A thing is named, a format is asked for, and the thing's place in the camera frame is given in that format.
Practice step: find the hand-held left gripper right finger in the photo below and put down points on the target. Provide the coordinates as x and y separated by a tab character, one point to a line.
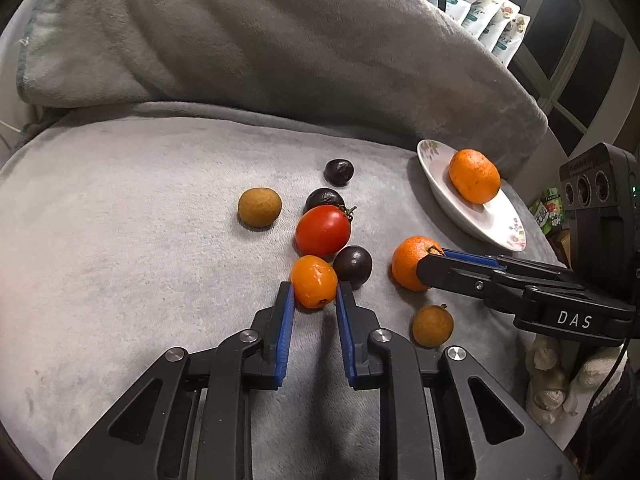
346	330

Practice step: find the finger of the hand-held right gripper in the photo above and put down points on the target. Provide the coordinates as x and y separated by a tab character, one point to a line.
450	275
470	258

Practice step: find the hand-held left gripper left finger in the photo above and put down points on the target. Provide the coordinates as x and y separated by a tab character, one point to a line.
285	330

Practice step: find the orange mandarin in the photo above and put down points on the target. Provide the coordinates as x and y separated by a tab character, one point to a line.
405	262

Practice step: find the brown longan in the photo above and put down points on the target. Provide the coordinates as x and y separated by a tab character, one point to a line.
433	326
259	206

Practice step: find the small orange kumquat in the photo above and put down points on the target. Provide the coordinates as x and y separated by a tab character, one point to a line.
314	280

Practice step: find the white floral plate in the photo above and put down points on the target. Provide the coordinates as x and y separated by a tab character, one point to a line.
450	200

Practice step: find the dark purple passion fruit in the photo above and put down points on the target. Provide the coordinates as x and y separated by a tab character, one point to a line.
322	199
339	171
352	265

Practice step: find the red tomato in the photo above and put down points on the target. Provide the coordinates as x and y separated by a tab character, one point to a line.
322	230

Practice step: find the person's right hand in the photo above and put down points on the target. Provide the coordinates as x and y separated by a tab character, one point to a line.
550	390

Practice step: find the green packet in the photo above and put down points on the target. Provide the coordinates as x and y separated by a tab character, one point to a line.
550	207

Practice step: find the large orange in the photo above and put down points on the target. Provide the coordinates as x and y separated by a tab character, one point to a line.
475	176

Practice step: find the white framed glass door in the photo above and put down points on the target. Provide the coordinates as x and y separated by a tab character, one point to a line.
547	102

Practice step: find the grey fleece blanket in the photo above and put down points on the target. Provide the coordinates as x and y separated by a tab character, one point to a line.
125	235

